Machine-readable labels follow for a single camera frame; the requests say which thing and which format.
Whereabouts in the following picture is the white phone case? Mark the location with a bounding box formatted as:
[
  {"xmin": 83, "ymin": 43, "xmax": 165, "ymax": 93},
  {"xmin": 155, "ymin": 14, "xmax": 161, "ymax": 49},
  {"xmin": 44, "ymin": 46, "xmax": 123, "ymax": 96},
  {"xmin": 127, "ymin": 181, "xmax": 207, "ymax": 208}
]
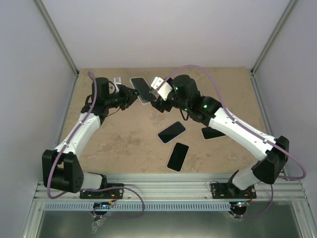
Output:
[{"xmin": 129, "ymin": 77, "xmax": 156, "ymax": 104}]

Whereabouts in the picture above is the phone in lavender case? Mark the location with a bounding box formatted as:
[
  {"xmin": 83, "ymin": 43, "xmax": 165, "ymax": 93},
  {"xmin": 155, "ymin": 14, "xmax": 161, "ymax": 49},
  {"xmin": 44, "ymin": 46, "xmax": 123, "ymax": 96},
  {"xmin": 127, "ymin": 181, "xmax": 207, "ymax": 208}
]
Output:
[{"xmin": 158, "ymin": 121, "xmax": 186, "ymax": 144}]

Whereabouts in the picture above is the blue phone black screen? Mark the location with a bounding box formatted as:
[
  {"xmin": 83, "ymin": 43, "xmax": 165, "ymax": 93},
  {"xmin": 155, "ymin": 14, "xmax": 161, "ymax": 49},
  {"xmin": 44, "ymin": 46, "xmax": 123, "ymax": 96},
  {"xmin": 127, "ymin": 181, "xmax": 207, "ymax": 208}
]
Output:
[{"xmin": 130, "ymin": 77, "xmax": 155, "ymax": 100}]

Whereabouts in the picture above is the slotted cable duct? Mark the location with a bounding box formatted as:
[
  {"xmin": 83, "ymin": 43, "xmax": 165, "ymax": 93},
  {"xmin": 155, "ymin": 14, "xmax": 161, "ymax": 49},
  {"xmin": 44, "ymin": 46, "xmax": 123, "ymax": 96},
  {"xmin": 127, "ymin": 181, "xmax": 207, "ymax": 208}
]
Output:
[{"xmin": 44, "ymin": 201, "xmax": 231, "ymax": 212}]

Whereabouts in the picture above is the left aluminium corner post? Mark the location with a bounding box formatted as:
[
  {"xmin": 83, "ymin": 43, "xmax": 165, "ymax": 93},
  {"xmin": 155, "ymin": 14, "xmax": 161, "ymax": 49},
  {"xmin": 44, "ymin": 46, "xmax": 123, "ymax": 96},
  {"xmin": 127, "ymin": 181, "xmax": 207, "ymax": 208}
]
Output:
[{"xmin": 33, "ymin": 0, "xmax": 79, "ymax": 77}]

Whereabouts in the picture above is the right controller board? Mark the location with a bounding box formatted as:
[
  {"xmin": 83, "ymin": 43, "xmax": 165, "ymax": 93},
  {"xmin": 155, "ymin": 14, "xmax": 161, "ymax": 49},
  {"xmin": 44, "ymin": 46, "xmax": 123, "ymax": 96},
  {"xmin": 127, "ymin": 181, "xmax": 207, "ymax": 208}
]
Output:
[{"xmin": 232, "ymin": 200, "xmax": 251, "ymax": 210}]

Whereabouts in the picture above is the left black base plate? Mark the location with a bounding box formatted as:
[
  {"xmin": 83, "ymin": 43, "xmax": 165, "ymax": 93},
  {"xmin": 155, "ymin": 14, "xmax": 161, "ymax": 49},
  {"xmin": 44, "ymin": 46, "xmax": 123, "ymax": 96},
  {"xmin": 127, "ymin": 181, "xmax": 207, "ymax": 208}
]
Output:
[{"xmin": 79, "ymin": 188, "xmax": 123, "ymax": 200}]

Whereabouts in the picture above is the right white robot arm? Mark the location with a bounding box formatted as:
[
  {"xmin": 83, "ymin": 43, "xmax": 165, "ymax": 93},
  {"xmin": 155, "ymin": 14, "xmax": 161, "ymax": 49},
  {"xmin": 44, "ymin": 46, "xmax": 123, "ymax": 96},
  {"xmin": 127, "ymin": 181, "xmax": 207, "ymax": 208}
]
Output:
[{"xmin": 150, "ymin": 75, "xmax": 289, "ymax": 198}]

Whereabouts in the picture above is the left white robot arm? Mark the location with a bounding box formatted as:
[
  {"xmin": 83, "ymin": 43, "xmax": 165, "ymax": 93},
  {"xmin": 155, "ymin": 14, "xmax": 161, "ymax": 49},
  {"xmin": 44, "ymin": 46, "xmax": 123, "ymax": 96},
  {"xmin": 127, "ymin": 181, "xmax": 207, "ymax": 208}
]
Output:
[{"xmin": 42, "ymin": 77, "xmax": 139, "ymax": 199}]

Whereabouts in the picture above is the phone in white case front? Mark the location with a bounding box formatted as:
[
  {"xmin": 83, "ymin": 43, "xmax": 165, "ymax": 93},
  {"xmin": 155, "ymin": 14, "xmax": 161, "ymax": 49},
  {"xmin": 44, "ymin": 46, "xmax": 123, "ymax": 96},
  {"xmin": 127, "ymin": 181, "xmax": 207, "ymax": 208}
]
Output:
[{"xmin": 167, "ymin": 142, "xmax": 189, "ymax": 172}]

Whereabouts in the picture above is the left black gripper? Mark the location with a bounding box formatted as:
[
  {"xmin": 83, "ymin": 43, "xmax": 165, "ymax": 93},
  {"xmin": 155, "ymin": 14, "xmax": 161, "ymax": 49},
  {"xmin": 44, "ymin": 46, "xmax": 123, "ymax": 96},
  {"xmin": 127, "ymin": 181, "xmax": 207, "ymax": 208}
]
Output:
[{"xmin": 105, "ymin": 85, "xmax": 142, "ymax": 111}]

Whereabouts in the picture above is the right aluminium corner post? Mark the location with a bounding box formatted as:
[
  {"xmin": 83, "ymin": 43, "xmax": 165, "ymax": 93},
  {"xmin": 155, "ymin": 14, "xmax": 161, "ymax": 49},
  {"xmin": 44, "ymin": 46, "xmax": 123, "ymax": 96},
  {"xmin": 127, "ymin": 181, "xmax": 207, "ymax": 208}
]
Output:
[{"xmin": 250, "ymin": 0, "xmax": 299, "ymax": 76}]

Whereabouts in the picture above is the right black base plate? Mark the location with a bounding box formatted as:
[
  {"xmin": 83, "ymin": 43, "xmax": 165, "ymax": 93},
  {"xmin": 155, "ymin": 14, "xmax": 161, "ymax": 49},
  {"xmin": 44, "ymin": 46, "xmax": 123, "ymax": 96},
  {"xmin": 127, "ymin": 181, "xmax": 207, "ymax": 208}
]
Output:
[{"xmin": 210, "ymin": 182, "xmax": 257, "ymax": 199}]

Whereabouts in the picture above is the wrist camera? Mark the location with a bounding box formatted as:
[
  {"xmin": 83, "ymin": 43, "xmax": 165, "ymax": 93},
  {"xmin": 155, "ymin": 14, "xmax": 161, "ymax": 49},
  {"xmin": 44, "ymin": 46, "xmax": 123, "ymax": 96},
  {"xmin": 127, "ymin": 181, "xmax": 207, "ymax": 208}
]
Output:
[
  {"xmin": 113, "ymin": 77, "xmax": 121, "ymax": 93},
  {"xmin": 150, "ymin": 77, "xmax": 172, "ymax": 101}
]

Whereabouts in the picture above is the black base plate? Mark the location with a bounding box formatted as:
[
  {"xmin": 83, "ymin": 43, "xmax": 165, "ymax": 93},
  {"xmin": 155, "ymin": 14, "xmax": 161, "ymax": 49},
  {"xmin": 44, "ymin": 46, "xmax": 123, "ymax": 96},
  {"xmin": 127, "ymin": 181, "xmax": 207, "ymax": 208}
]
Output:
[
  {"xmin": 79, "ymin": 188, "xmax": 123, "ymax": 200},
  {"xmin": 210, "ymin": 182, "xmax": 257, "ymax": 199}
]

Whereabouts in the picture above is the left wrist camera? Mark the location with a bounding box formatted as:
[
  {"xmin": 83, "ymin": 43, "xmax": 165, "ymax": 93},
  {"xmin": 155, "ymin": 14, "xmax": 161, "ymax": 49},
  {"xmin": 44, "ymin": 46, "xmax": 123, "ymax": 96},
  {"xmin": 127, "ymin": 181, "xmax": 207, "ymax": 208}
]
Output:
[{"xmin": 113, "ymin": 77, "xmax": 121, "ymax": 93}]

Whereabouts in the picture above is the left controller board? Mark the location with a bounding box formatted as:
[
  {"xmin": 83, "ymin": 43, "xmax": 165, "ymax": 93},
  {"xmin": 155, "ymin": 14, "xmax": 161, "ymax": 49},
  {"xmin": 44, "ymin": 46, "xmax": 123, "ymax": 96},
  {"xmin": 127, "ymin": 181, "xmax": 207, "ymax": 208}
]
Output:
[{"xmin": 93, "ymin": 201, "xmax": 115, "ymax": 210}]

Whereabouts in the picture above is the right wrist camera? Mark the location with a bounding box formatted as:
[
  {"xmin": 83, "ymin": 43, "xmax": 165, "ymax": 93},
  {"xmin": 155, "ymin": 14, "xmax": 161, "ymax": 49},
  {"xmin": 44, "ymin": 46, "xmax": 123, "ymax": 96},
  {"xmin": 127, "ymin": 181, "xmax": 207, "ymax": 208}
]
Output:
[{"xmin": 150, "ymin": 77, "xmax": 172, "ymax": 101}]

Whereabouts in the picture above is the aluminium rail frame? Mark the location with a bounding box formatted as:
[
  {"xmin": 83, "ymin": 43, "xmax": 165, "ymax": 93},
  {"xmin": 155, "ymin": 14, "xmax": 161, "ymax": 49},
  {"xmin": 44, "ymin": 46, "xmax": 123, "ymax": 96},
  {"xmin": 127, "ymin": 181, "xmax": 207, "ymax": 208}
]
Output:
[{"xmin": 41, "ymin": 83, "xmax": 303, "ymax": 201}]

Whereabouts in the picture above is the clear plastic bag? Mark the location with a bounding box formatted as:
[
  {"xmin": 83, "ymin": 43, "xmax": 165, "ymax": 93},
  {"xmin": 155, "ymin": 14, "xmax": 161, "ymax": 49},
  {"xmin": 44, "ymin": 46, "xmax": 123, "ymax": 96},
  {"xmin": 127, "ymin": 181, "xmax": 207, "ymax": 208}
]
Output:
[{"xmin": 91, "ymin": 216, "xmax": 105, "ymax": 234}]

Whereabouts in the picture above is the aluminium corner post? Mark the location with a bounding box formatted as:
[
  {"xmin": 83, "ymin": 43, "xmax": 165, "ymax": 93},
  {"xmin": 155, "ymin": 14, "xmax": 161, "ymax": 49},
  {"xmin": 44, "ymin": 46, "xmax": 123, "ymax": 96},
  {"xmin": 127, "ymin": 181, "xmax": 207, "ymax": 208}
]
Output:
[
  {"xmin": 250, "ymin": 0, "xmax": 299, "ymax": 76},
  {"xmin": 33, "ymin": 0, "xmax": 79, "ymax": 77}
]

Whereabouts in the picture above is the phone in white case right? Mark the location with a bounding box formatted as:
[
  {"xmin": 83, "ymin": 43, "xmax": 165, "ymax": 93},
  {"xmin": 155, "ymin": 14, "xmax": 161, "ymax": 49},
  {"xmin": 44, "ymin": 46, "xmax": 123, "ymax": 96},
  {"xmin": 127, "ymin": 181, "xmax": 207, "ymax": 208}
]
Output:
[{"xmin": 201, "ymin": 127, "xmax": 226, "ymax": 140}]

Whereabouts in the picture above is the controller board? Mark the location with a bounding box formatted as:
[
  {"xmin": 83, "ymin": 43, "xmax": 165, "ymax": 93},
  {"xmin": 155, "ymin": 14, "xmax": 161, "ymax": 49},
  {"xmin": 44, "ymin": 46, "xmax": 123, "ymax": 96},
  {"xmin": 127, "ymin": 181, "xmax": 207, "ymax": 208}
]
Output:
[
  {"xmin": 232, "ymin": 200, "xmax": 251, "ymax": 210},
  {"xmin": 93, "ymin": 201, "xmax": 115, "ymax": 210}
]

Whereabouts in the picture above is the phone in white case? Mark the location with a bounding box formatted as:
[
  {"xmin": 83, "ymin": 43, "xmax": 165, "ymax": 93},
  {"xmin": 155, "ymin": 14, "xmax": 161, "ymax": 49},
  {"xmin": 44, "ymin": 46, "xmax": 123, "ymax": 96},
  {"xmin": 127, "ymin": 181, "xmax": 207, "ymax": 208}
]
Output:
[
  {"xmin": 201, "ymin": 127, "xmax": 226, "ymax": 140},
  {"xmin": 167, "ymin": 142, "xmax": 189, "ymax": 172}
]

